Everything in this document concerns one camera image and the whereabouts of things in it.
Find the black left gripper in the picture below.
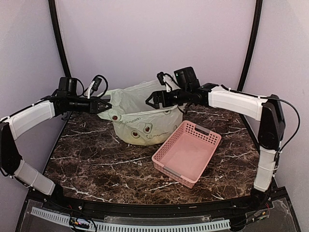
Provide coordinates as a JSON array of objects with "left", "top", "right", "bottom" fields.
[{"left": 67, "top": 96, "right": 112, "bottom": 114}]

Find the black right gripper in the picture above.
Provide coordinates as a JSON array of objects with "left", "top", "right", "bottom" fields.
[{"left": 145, "top": 87, "right": 190, "bottom": 109}]

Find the light green plastic bag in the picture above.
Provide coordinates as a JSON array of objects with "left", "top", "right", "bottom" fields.
[{"left": 98, "top": 81, "right": 184, "bottom": 146}]

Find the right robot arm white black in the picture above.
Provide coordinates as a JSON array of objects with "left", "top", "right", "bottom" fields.
[{"left": 145, "top": 67, "right": 286, "bottom": 210}]

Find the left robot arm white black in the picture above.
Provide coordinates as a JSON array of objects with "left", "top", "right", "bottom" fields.
[{"left": 0, "top": 74, "right": 112, "bottom": 211}]

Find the pink perforated plastic basket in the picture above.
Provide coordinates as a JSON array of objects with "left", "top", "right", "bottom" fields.
[{"left": 152, "top": 120, "right": 222, "bottom": 189}]

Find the clear acrylic front panel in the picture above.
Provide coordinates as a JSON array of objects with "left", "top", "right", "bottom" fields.
[{"left": 16, "top": 199, "right": 297, "bottom": 232}]

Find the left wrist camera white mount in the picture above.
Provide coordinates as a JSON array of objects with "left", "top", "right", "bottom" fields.
[{"left": 86, "top": 75, "right": 103, "bottom": 99}]

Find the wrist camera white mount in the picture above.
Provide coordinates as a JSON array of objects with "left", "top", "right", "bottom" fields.
[
  {"left": 86, "top": 75, "right": 103, "bottom": 99},
  {"left": 157, "top": 72, "right": 173, "bottom": 92}
]

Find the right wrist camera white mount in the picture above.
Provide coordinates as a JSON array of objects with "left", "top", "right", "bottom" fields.
[{"left": 157, "top": 72, "right": 173, "bottom": 92}]

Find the black rear left frame post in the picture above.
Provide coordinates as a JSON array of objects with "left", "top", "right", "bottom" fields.
[{"left": 48, "top": 0, "right": 71, "bottom": 77}]

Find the black frame post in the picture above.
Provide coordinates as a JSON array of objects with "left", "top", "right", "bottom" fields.
[
  {"left": 237, "top": 0, "right": 263, "bottom": 91},
  {"left": 48, "top": 0, "right": 71, "bottom": 77}
]

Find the black front curved rail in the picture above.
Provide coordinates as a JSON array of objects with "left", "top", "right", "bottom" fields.
[{"left": 26, "top": 188, "right": 288, "bottom": 220}]

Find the black rear right frame post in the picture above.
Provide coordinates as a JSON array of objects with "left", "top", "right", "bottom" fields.
[{"left": 237, "top": 0, "right": 263, "bottom": 91}]

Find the white slotted cable duct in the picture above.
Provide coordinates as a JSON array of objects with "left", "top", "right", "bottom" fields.
[{"left": 30, "top": 207, "right": 231, "bottom": 232}]

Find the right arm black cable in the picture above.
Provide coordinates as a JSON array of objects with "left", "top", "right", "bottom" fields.
[{"left": 267, "top": 97, "right": 301, "bottom": 163}]

